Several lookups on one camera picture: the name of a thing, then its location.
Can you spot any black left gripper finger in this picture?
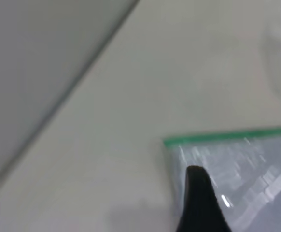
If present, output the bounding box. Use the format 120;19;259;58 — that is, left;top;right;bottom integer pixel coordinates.
175;165;233;232

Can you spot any clear zip bag green closure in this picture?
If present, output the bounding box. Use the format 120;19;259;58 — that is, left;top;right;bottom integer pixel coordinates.
163;125;281;232

